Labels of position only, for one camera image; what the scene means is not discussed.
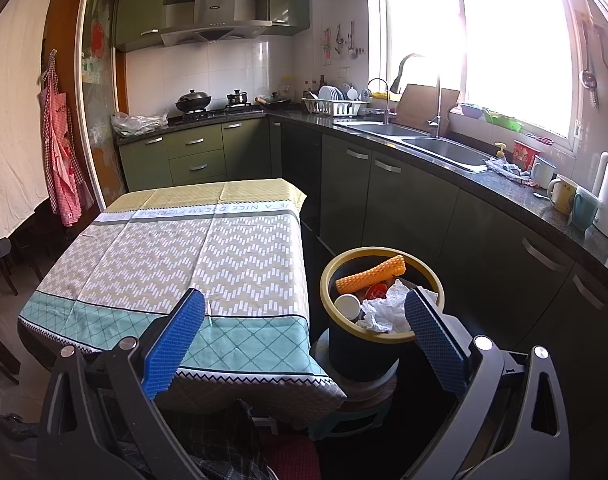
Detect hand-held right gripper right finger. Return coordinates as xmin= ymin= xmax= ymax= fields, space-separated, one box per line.
xmin=403 ymin=286 xmax=572 ymax=480

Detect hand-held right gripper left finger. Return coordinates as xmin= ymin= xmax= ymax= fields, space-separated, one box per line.
xmin=36 ymin=287 xmax=207 ymax=480

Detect dark bin with yellow rim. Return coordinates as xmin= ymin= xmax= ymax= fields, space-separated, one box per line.
xmin=320 ymin=246 xmax=445 ymax=383

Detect clear plastic bottle white cap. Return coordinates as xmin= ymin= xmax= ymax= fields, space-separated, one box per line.
xmin=334 ymin=293 xmax=361 ymax=320

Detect crumpled white tissue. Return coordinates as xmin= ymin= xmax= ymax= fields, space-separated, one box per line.
xmin=356 ymin=280 xmax=415 ymax=335

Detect table with patterned tablecloth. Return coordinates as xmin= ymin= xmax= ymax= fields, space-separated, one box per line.
xmin=18 ymin=178 xmax=347 ymax=428

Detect orange toy corn cob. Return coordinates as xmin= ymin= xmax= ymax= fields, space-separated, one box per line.
xmin=335 ymin=255 xmax=407 ymax=295

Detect green plastic stool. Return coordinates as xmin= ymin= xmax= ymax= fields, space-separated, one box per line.
xmin=308 ymin=330 xmax=401 ymax=442

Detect green base cabinets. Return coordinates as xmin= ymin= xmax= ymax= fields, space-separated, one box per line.
xmin=116 ymin=115 xmax=608 ymax=413

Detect crumpled dish rag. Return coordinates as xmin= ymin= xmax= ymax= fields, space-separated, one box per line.
xmin=485 ymin=156 xmax=532 ymax=181

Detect yellow mug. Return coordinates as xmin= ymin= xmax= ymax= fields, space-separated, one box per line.
xmin=548 ymin=175 xmax=580 ymax=215

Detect teal mug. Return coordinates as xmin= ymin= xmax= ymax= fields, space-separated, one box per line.
xmin=570 ymin=191 xmax=601 ymax=233

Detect white mug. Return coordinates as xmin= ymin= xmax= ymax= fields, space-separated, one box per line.
xmin=530 ymin=155 xmax=557 ymax=190

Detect stainless steel double sink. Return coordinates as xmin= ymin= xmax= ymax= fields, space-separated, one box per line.
xmin=334 ymin=121 xmax=495 ymax=169

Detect red paper food tub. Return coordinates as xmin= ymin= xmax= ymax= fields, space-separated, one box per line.
xmin=512 ymin=140 xmax=544 ymax=170

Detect clear plastic bag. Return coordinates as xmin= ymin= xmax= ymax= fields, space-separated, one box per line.
xmin=111 ymin=111 xmax=169 ymax=137

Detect red checked apron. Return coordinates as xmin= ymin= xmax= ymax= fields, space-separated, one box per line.
xmin=39 ymin=50 xmax=88 ymax=227

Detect gas stove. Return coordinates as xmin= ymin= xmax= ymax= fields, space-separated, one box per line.
xmin=176 ymin=105 xmax=265 ymax=121

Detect green bowl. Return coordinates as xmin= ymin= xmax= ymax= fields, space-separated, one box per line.
xmin=485 ymin=110 xmax=524 ymax=133

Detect tall steel faucet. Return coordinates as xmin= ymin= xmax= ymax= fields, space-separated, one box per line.
xmin=427 ymin=72 xmax=443 ymax=139

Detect wooden cutting board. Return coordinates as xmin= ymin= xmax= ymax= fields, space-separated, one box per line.
xmin=396 ymin=83 xmax=461 ymax=134

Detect black wok with lid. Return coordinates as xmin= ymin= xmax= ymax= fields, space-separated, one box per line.
xmin=175 ymin=89 xmax=213 ymax=114

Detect curved steel faucet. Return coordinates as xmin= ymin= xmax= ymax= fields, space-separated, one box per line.
xmin=367 ymin=78 xmax=391 ymax=126

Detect black frying pan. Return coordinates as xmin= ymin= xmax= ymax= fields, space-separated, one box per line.
xmin=254 ymin=92 xmax=293 ymax=110

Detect white dish rack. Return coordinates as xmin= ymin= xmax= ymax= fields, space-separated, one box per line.
xmin=302 ymin=96 xmax=369 ymax=117

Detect glass sliding door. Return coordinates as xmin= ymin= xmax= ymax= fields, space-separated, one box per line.
xmin=76 ymin=0 xmax=123 ymax=212

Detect hanging kitchen utensils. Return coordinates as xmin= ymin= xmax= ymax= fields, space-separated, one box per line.
xmin=334 ymin=22 xmax=360 ymax=60

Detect kitchen window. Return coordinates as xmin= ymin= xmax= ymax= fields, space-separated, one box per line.
xmin=366 ymin=0 xmax=587 ymax=141

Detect steel range hood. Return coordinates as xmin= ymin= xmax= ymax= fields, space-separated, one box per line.
xmin=160 ymin=0 xmax=274 ymax=49

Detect green wall cabinets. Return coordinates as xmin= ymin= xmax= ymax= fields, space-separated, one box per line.
xmin=115 ymin=0 xmax=312 ymax=54

